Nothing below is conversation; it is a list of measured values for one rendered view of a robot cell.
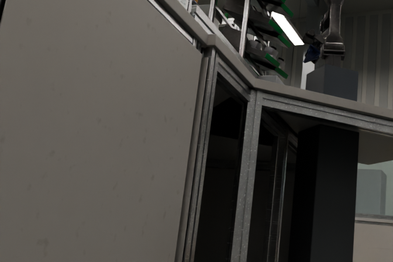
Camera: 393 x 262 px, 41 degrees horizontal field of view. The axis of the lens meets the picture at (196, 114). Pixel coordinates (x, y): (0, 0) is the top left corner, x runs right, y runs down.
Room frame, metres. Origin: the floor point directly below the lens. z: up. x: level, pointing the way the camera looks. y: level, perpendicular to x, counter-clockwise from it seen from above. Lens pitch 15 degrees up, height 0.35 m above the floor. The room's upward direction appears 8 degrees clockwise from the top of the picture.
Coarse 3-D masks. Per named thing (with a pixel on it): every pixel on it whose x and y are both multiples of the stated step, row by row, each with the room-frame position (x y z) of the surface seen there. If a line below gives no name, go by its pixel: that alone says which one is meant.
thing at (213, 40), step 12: (216, 36) 1.18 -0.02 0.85; (204, 48) 1.20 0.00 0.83; (216, 48) 1.19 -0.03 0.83; (228, 48) 1.25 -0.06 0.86; (228, 60) 1.27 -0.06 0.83; (240, 72) 1.35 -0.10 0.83; (216, 84) 1.48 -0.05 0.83; (252, 84) 1.44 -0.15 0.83; (216, 96) 1.60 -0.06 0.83; (228, 96) 1.58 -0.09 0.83; (240, 108) 1.70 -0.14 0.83; (216, 120) 1.91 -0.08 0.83; (228, 120) 1.89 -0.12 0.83; (228, 132) 2.08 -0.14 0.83; (216, 144) 2.36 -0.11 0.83; (228, 144) 2.32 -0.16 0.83; (216, 156) 2.66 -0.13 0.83; (228, 156) 2.61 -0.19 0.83; (264, 156) 2.49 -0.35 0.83; (288, 156) 2.41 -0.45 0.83
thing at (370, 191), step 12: (360, 168) 5.50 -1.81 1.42; (372, 168) 5.44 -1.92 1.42; (384, 168) 5.38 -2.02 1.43; (360, 180) 5.49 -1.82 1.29; (372, 180) 5.43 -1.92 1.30; (384, 180) 5.37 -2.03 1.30; (360, 192) 5.49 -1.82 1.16; (372, 192) 5.43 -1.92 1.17; (384, 192) 5.37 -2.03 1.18; (360, 204) 5.49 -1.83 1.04; (372, 204) 5.43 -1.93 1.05; (384, 204) 5.37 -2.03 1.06
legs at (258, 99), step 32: (256, 96) 1.48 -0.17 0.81; (256, 128) 1.48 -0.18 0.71; (320, 128) 1.76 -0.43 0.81; (352, 128) 1.61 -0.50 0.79; (384, 128) 1.60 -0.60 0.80; (320, 160) 1.76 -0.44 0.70; (352, 160) 1.80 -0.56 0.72; (320, 192) 1.77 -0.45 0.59; (352, 192) 1.80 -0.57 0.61; (320, 224) 1.77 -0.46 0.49; (352, 224) 1.80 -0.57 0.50; (288, 256) 1.91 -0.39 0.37; (320, 256) 1.77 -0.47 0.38; (352, 256) 1.80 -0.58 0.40
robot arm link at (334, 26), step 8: (328, 0) 1.91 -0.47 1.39; (336, 0) 1.89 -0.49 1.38; (336, 8) 1.88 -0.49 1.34; (336, 16) 1.88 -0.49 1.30; (336, 24) 1.87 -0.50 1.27; (336, 32) 1.87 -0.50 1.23; (328, 40) 1.86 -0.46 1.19; (336, 40) 1.86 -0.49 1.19; (328, 48) 1.85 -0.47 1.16; (336, 48) 1.85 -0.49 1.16
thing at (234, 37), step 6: (228, 30) 2.23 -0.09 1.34; (234, 30) 2.22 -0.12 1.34; (228, 36) 2.23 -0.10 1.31; (234, 36) 2.21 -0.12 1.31; (240, 36) 2.19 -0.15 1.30; (234, 42) 2.21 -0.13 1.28; (246, 42) 2.17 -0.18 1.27; (246, 48) 2.17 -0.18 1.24; (252, 48) 2.16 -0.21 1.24; (252, 54) 2.20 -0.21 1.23; (258, 54) 2.13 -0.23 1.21; (264, 54) 2.12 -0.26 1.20; (258, 60) 2.27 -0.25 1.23; (264, 60) 2.19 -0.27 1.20; (270, 60) 2.15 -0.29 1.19; (276, 60) 2.18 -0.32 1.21; (276, 66) 2.21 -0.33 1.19
